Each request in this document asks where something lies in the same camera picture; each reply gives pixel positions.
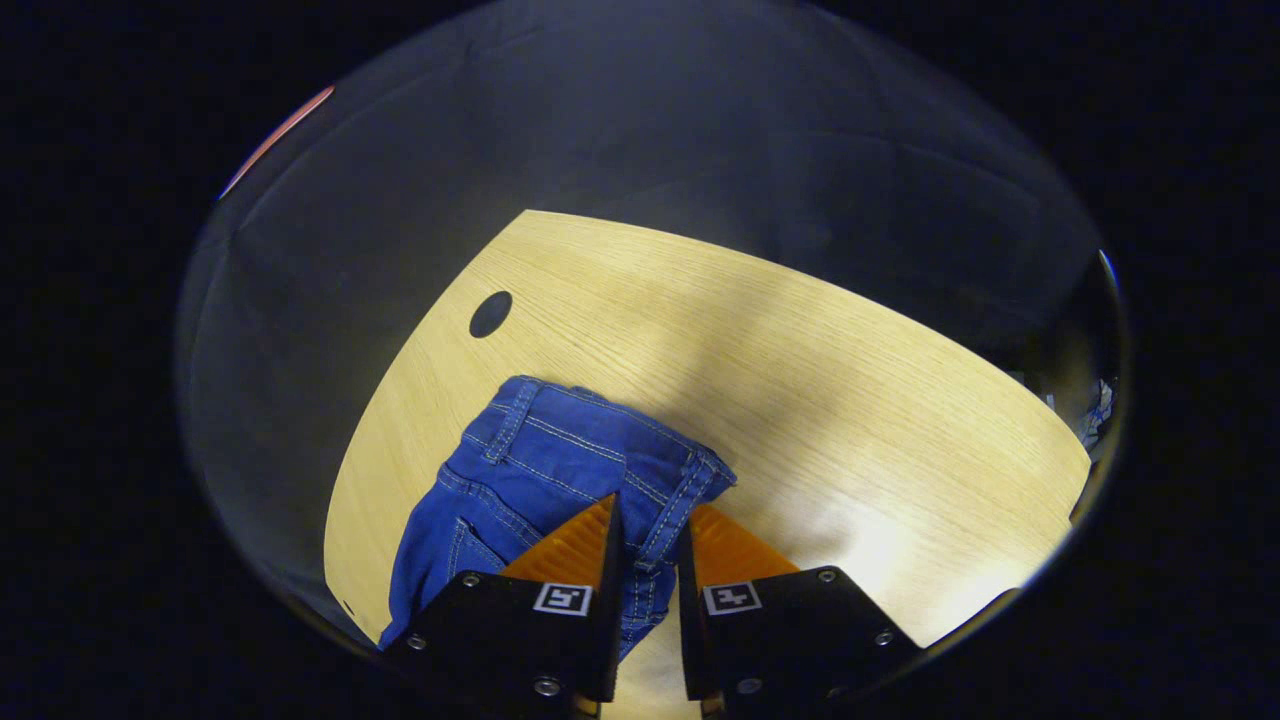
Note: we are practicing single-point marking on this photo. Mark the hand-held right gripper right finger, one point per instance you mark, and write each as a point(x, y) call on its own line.
point(690, 620)

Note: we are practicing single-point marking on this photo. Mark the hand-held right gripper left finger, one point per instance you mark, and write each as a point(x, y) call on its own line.
point(612, 600)

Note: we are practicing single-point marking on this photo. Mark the blue denim jeans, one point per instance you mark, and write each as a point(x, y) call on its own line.
point(540, 470)

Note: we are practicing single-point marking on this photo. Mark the blue white clutter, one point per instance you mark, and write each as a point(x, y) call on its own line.
point(1098, 415)

